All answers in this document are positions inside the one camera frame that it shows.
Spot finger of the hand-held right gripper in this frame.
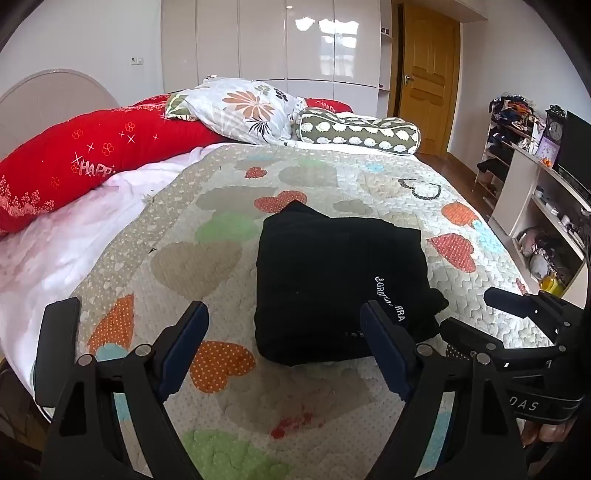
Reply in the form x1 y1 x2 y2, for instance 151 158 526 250
484 287 561 334
440 318 509 370

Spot green dotted bolster pillow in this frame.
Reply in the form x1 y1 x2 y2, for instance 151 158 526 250
294 107 422 157

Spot yellow bottle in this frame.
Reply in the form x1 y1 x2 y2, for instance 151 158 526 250
541 273 566 298

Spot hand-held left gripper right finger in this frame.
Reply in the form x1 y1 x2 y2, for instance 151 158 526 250
359 300 530 480

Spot white floral pillow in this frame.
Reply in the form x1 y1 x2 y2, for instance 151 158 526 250
164 74 308 147

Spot person's right hand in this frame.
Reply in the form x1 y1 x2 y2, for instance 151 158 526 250
523 415 575 457

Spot black table clock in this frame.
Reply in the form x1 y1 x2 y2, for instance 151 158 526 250
537 105 567 163

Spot white shelf cabinet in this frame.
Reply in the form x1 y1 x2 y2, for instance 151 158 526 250
488 141 591 309

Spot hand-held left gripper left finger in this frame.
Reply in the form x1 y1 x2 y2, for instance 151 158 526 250
42 301 210 480

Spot black flat rectangular device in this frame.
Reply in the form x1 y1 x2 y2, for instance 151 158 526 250
34 297 82 409

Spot white bed sheet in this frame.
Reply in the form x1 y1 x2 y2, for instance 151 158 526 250
0 147 222 407

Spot black television screen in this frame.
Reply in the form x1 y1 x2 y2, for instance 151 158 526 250
554 110 591 190

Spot heart pattern quilt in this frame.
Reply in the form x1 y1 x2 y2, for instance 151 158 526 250
74 144 555 480

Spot wooden door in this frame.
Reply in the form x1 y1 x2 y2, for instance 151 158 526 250
387 2 461 157

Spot beige rounded headboard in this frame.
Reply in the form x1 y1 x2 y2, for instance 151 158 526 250
0 69 121 162

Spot cluttered shoe rack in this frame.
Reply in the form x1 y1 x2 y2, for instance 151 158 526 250
473 95 548 209

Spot black pants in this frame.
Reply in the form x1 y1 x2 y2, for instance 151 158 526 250
255 200 450 367

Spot glossy white wardrobe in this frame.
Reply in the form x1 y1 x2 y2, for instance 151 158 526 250
160 0 393 117

